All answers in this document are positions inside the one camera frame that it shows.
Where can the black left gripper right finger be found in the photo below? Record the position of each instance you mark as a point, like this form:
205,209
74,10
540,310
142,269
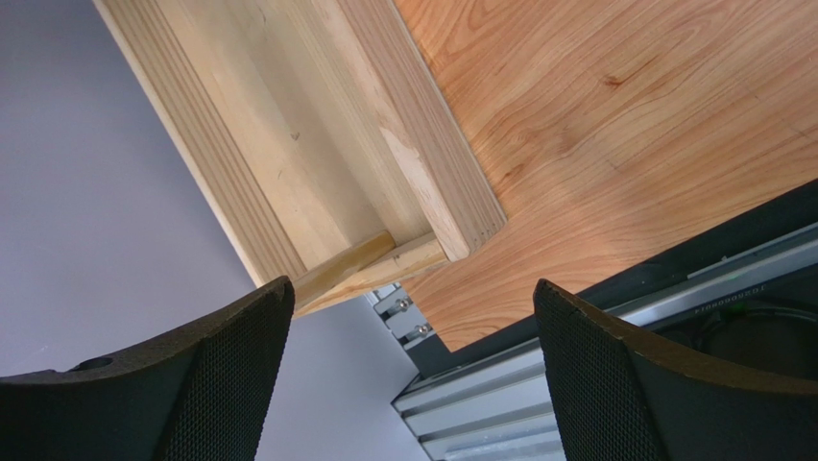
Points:
621,392

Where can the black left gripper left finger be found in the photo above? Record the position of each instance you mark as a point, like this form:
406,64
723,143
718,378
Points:
197,392

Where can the wooden clothes rack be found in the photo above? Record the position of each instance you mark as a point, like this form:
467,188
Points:
318,136

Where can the aluminium rail frame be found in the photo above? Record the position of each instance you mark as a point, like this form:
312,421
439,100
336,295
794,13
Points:
756,308

